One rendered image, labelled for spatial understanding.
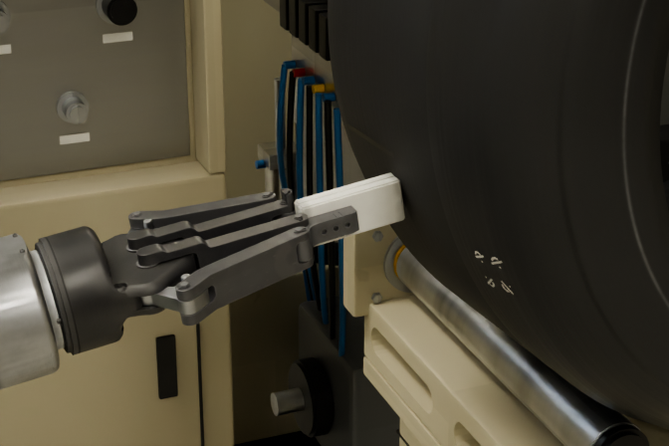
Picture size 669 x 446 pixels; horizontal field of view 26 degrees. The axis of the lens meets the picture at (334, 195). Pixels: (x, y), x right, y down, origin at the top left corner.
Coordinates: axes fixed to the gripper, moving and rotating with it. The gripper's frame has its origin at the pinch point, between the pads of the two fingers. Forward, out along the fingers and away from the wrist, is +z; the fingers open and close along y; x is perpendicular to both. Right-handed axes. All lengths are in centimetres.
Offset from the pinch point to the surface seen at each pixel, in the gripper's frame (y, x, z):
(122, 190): 51, 17, -6
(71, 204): 51, 17, -11
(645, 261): -16.4, 0.2, 12.0
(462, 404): 6.7, 22.6, 9.2
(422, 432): 13.5, 29.0, 8.2
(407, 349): 16.8, 22.9, 9.0
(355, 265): 25.3, 18.5, 8.4
